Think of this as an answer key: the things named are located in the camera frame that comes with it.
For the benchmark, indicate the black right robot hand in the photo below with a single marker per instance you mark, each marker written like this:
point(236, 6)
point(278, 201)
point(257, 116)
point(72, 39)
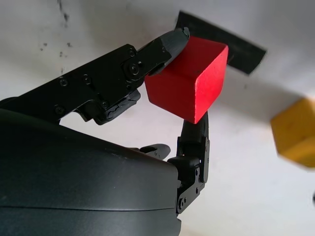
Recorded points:
point(73, 177)

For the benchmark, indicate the red wooden block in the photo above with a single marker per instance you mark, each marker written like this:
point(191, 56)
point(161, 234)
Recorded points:
point(187, 81)

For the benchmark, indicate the yellow wooden block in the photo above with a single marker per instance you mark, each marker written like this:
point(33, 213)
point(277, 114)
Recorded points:
point(295, 132)

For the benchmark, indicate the black tape strip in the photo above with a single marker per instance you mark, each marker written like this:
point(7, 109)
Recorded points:
point(246, 56)

